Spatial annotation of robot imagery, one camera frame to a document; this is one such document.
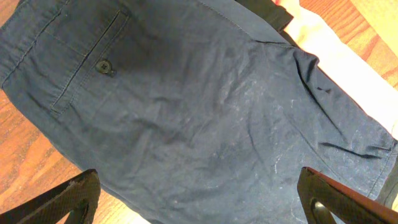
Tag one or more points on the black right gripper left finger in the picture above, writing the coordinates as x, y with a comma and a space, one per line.
76, 199

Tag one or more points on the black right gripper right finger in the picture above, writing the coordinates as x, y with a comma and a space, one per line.
323, 198

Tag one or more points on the navy blue shorts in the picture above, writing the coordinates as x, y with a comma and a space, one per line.
192, 109

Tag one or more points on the black garment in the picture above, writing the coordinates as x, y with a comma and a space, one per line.
275, 15

